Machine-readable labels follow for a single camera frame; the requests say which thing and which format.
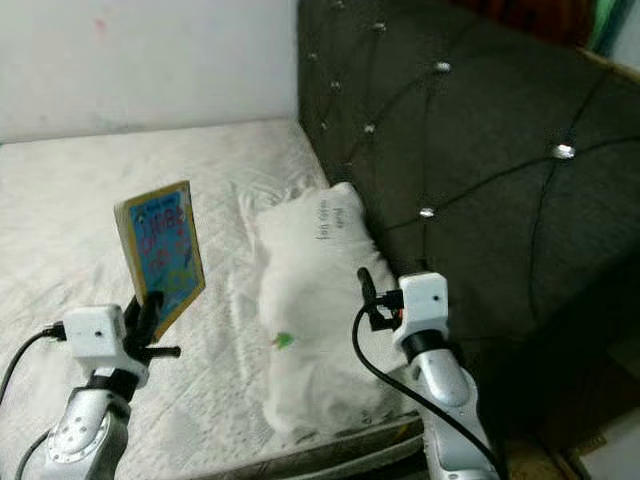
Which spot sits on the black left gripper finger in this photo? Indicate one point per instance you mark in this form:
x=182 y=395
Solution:
x=150 y=318
x=131 y=316

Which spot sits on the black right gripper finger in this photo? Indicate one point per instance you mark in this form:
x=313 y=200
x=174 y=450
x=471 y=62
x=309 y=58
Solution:
x=367 y=286

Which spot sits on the white pillow with green tree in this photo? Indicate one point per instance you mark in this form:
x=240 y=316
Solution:
x=320 y=300

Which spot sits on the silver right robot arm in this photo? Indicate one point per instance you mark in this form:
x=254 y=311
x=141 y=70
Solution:
x=445 y=390

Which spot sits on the grey quilted mattress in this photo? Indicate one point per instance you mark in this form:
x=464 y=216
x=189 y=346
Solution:
x=60 y=220

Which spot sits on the black tufted headboard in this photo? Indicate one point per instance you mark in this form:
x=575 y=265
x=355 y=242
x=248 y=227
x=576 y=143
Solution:
x=490 y=150

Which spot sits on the dark red fabric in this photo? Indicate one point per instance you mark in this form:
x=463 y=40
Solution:
x=520 y=20

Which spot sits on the green fabric strip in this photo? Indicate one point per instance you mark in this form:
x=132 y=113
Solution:
x=605 y=25

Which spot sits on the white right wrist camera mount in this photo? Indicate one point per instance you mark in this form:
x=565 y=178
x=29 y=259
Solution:
x=423 y=300

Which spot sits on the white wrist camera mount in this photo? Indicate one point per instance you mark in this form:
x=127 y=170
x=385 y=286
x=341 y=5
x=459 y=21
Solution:
x=92 y=335
x=423 y=300

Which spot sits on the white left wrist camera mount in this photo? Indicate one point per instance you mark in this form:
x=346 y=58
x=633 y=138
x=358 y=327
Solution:
x=92 y=335

